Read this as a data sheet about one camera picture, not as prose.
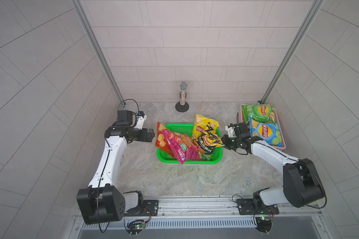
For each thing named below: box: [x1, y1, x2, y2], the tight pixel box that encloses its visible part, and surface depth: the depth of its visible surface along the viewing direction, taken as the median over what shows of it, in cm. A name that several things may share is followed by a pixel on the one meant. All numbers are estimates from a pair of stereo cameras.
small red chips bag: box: [154, 121, 176, 157], surface depth 80 cm
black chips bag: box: [197, 132, 216, 155], surface depth 78 cm
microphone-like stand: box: [175, 81, 189, 113], surface depth 104 cm
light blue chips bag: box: [249, 117, 283, 148], surface depth 86 cm
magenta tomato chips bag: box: [162, 129, 203, 165], surface depth 78 cm
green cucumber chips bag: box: [241, 103, 277, 125], surface depth 98 cm
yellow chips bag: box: [193, 114, 225, 147], surface depth 82 cm
